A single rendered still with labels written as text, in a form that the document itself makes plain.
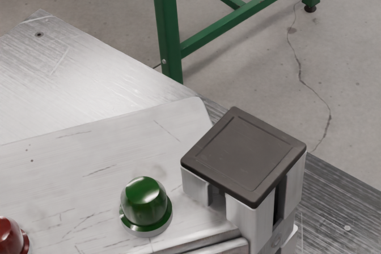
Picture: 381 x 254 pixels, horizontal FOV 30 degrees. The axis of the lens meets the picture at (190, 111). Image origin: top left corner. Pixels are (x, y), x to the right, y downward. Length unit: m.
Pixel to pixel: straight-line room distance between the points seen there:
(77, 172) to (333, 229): 0.78
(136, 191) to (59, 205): 0.05
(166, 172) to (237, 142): 0.04
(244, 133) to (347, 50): 2.28
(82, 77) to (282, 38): 1.40
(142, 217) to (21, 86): 1.05
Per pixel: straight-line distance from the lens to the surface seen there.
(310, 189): 1.16
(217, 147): 0.35
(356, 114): 2.41
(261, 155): 0.34
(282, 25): 2.70
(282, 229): 0.38
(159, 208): 0.34
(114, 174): 0.37
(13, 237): 0.34
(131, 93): 1.31
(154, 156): 0.38
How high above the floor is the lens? 1.77
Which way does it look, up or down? 48 degrees down
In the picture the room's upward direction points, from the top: 4 degrees counter-clockwise
